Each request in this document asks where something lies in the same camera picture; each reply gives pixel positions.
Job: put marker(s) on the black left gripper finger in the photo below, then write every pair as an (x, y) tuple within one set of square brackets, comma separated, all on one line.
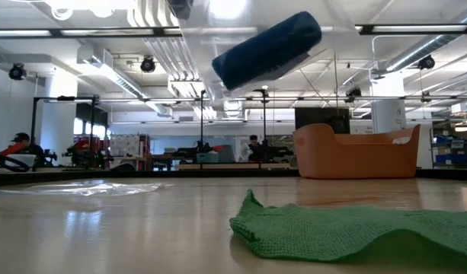
[(180, 7)]

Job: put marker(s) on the blue elastic bandage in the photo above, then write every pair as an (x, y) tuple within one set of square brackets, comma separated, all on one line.
[(267, 49)]

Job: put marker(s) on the green knit bandage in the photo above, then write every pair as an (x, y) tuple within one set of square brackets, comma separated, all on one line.
[(332, 232)]

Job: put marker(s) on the black hanging ceiling reel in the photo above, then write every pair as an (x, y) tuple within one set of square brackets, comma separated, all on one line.
[(18, 71), (354, 93), (426, 62), (148, 64)]

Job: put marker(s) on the white patterned board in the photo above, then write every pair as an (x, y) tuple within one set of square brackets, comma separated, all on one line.
[(124, 145)]

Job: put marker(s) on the teal plastic bin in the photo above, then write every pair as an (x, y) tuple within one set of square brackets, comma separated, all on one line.
[(207, 158)]

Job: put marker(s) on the grey plastic bin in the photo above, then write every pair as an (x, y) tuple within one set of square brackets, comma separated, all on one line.
[(226, 154)]

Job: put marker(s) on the person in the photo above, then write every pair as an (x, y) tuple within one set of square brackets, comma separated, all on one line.
[(253, 142), (21, 139)]

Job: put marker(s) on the red tool cart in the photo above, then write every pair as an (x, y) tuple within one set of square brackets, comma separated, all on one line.
[(84, 144)]

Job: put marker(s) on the black monitor screen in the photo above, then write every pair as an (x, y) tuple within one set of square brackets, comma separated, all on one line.
[(313, 116)]

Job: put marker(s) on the orange plastic tub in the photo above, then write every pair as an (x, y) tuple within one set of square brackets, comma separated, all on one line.
[(355, 160)]

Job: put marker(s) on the white round column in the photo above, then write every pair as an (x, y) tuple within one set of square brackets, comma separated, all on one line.
[(388, 110)]

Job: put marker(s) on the shelf with blue bins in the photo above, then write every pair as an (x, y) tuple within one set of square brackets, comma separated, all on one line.
[(450, 158)]

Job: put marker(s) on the black table edge rail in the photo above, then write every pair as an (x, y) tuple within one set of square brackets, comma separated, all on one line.
[(263, 173)]

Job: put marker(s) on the black overhead frame bar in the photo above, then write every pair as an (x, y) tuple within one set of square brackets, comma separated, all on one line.
[(367, 29)]

